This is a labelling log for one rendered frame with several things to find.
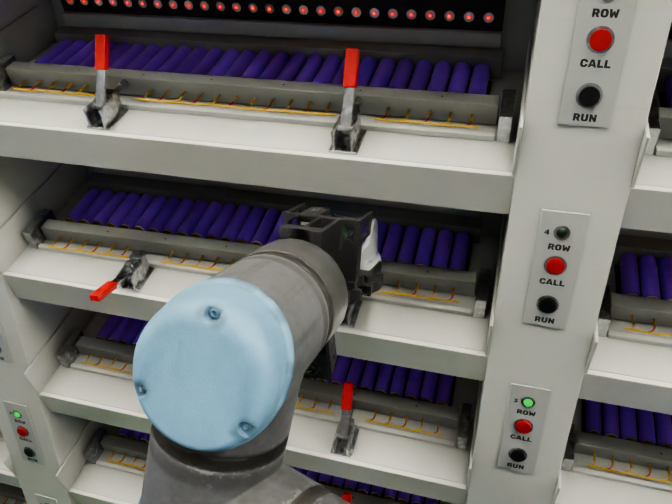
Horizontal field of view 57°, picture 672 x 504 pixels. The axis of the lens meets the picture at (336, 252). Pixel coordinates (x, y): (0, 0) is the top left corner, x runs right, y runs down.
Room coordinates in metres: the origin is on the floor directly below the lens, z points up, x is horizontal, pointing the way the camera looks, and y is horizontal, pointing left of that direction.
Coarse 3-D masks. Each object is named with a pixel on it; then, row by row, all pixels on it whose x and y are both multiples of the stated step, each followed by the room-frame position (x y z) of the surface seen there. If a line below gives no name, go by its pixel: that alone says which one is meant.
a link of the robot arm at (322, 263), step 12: (276, 240) 0.43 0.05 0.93; (288, 240) 0.42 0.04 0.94; (300, 240) 0.42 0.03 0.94; (252, 252) 0.40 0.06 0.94; (288, 252) 0.39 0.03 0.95; (300, 252) 0.40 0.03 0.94; (312, 252) 0.41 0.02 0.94; (324, 252) 0.42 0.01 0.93; (312, 264) 0.39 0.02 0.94; (324, 264) 0.40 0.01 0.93; (336, 264) 0.41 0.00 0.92; (324, 276) 0.38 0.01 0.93; (336, 276) 0.40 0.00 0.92; (336, 288) 0.39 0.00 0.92; (336, 300) 0.38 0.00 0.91; (336, 312) 0.37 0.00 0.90; (336, 324) 0.38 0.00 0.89
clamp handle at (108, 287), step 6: (126, 264) 0.64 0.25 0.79; (126, 270) 0.64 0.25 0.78; (132, 270) 0.64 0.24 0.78; (120, 276) 0.62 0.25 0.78; (126, 276) 0.63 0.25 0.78; (108, 282) 0.60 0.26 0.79; (114, 282) 0.60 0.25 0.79; (120, 282) 0.61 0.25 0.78; (102, 288) 0.59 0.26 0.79; (108, 288) 0.59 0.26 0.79; (114, 288) 0.60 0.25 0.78; (90, 294) 0.58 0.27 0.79; (96, 294) 0.58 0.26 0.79; (102, 294) 0.58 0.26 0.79; (108, 294) 0.59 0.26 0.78; (96, 300) 0.57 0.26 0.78
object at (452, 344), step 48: (48, 192) 0.78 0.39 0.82; (288, 192) 0.76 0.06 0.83; (0, 240) 0.68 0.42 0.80; (48, 240) 0.73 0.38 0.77; (480, 240) 0.68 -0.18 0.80; (48, 288) 0.66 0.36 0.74; (96, 288) 0.64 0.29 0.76; (144, 288) 0.63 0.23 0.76; (384, 288) 0.61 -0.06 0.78; (480, 288) 0.57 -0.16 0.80; (336, 336) 0.56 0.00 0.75; (384, 336) 0.54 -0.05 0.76; (432, 336) 0.54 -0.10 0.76; (480, 336) 0.53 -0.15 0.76
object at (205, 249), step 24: (72, 240) 0.71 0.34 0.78; (96, 240) 0.71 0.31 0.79; (120, 240) 0.70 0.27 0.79; (144, 240) 0.69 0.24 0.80; (168, 240) 0.68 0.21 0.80; (192, 240) 0.68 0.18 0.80; (216, 240) 0.68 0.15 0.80; (384, 264) 0.62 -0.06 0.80; (408, 264) 0.62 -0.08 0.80; (432, 288) 0.60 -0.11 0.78; (456, 288) 0.59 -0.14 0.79
